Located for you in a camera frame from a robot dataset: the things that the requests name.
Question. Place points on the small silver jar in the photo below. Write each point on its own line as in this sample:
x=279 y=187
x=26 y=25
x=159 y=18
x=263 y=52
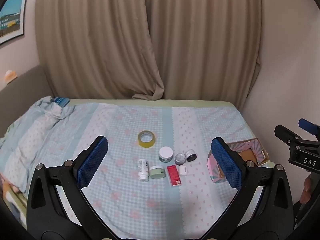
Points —
x=180 y=158

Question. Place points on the yellow tape roll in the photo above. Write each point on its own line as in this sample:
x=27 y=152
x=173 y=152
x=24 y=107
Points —
x=146 y=145

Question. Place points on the silver jar with black lid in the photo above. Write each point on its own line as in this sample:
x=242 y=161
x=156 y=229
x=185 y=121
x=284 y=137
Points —
x=191 y=156

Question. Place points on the teal patterned pouch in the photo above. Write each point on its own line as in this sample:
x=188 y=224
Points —
x=61 y=101

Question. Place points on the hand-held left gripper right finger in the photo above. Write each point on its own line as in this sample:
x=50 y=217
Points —
x=226 y=162

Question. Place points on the beige curtain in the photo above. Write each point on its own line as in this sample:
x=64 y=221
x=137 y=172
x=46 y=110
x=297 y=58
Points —
x=95 y=42
x=205 y=42

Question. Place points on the colourful printed paper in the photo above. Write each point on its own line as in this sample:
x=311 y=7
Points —
x=12 y=195

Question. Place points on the white pill bottle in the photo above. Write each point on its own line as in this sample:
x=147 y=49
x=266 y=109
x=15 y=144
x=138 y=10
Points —
x=143 y=168

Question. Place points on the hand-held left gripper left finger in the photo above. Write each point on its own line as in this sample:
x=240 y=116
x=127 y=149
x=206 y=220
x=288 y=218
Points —
x=92 y=162

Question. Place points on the blue pink patterned blanket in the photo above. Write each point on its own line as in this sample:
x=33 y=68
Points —
x=125 y=200

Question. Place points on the light green cream jar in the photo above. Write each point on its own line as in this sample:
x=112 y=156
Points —
x=157 y=172

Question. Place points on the red carton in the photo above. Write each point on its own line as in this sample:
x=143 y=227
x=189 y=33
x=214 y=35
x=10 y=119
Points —
x=173 y=175

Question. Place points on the framed wall picture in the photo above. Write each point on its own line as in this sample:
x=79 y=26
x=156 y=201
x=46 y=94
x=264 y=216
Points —
x=11 y=17

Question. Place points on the pink striped cardboard box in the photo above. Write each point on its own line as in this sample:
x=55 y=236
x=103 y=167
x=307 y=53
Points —
x=250 y=155

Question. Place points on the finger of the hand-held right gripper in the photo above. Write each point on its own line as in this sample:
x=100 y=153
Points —
x=308 y=125
x=286 y=133

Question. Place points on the green jar with white lid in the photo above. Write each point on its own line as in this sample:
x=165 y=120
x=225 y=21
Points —
x=166 y=152

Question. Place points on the pale green bed sheet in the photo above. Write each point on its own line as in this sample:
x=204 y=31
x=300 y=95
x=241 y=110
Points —
x=150 y=102

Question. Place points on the white earbuds case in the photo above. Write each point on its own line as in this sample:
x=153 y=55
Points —
x=182 y=170

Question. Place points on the beige upholstered headboard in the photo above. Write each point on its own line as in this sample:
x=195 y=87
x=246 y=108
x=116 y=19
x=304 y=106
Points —
x=27 y=87

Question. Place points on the person's right hand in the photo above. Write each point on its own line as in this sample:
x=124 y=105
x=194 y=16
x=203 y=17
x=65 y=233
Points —
x=306 y=191

